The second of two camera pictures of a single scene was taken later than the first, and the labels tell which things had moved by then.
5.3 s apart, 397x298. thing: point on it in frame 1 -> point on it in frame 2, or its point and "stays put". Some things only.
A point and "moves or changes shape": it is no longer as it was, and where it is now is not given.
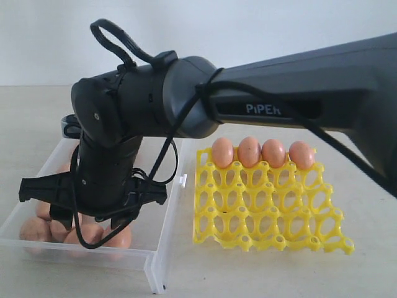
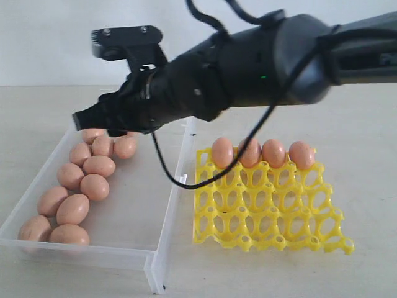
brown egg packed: [223, 152] stays put
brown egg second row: [302, 154] stays put
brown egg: [273, 151] stays put
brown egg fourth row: [58, 231] moves or changes shape
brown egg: [91, 234] -> [69, 233]
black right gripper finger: [62, 214] -> [105, 115]
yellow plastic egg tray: [262, 207] stays put
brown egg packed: [249, 151] stays put
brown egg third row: [123, 239] moves or changes shape
